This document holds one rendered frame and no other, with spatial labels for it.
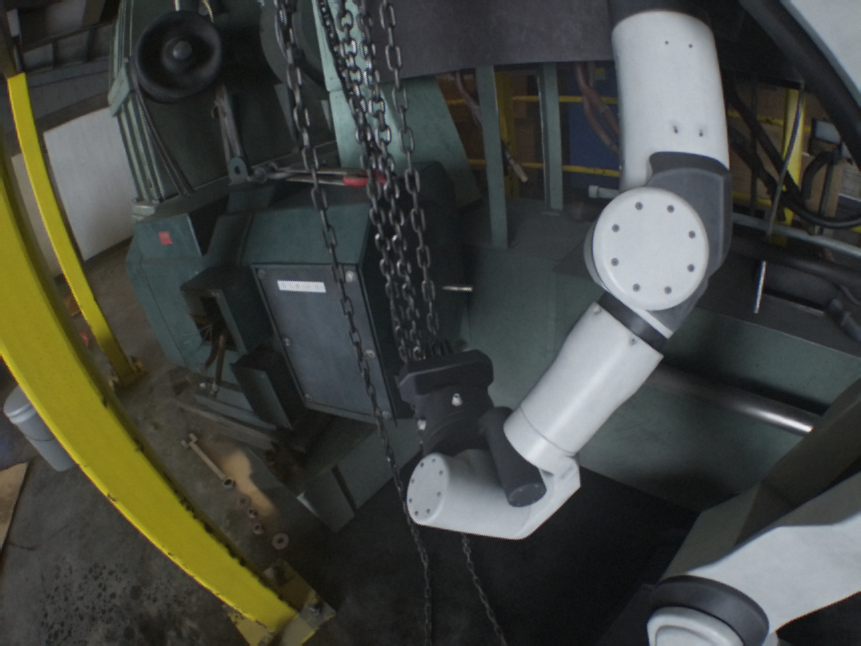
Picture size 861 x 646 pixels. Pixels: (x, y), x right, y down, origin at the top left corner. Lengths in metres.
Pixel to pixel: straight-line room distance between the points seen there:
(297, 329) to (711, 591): 0.68
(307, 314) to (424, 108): 0.81
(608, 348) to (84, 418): 0.59
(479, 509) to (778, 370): 0.69
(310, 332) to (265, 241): 0.17
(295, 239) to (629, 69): 0.52
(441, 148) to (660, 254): 1.07
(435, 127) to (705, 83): 1.05
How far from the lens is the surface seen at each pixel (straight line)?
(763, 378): 0.91
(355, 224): 0.60
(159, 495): 0.68
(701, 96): 0.32
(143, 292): 1.11
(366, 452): 1.10
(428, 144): 1.24
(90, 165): 6.46
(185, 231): 0.82
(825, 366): 0.90
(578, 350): 0.30
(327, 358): 0.71
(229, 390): 1.05
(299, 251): 0.64
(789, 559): 0.37
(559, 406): 0.31
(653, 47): 0.33
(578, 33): 0.84
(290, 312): 0.70
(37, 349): 0.56
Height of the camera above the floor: 0.99
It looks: 32 degrees down
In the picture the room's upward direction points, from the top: 9 degrees counter-clockwise
